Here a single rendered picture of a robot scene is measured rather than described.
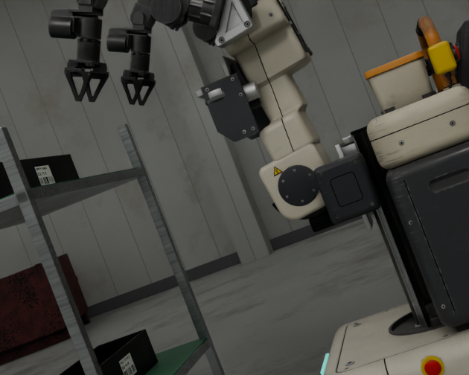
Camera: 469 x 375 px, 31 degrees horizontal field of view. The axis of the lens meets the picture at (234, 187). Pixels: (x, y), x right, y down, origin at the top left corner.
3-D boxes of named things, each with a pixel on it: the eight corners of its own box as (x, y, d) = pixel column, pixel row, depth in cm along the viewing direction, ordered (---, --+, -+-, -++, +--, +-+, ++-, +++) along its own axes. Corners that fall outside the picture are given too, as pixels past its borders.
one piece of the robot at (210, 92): (287, 125, 238) (260, 53, 238) (274, 126, 211) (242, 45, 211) (235, 146, 241) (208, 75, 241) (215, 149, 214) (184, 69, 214)
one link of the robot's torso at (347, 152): (390, 215, 229) (357, 129, 229) (390, 228, 201) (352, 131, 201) (298, 249, 234) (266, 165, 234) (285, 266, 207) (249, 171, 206)
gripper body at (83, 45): (67, 66, 206) (69, 36, 206) (82, 68, 216) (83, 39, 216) (92, 68, 205) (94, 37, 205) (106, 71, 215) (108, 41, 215)
